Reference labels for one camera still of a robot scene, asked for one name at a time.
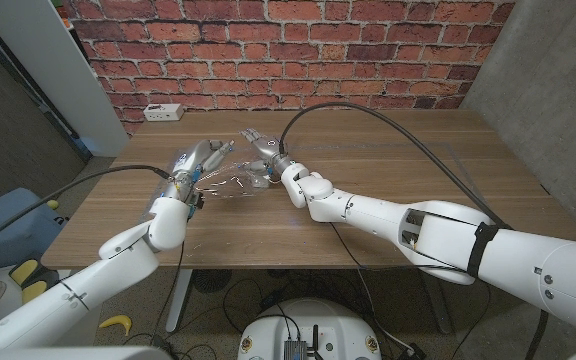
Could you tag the white upright panel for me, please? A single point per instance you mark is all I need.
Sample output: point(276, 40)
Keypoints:
point(53, 65)

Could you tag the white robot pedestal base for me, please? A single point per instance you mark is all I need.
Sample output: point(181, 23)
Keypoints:
point(338, 325)

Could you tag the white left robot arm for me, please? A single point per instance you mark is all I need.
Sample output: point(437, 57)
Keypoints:
point(93, 280)

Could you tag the red brick print backdrop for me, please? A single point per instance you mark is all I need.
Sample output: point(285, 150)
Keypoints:
point(288, 50)

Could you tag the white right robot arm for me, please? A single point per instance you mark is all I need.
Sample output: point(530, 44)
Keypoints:
point(418, 225)

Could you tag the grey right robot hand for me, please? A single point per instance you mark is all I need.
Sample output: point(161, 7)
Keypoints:
point(270, 150)

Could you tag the clear cellophane sheet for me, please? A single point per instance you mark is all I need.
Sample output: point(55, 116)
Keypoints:
point(228, 182)

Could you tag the metal table leg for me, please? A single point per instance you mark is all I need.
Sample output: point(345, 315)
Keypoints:
point(440, 310)
point(178, 300)

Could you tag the black round fan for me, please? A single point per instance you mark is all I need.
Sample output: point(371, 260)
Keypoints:
point(211, 281)

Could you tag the yellow-green ball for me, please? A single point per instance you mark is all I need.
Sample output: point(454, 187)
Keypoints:
point(53, 205)

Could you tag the yellow banana-shaped object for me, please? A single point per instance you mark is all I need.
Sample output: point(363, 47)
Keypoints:
point(118, 322)

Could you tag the black power plug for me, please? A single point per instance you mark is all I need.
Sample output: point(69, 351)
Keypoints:
point(416, 351)

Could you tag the white power strip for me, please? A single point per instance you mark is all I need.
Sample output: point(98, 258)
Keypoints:
point(163, 112)

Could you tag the black antenna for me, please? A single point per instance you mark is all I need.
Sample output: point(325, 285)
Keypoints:
point(315, 340)

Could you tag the black foot pedal yellow pads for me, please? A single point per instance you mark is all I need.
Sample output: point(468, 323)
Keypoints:
point(28, 280)

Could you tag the blue plastic container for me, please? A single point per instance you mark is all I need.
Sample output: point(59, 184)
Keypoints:
point(13, 230)

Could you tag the grey electronics box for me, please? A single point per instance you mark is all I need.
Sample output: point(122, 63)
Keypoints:
point(295, 351)

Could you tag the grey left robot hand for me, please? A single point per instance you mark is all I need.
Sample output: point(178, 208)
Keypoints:
point(193, 165)

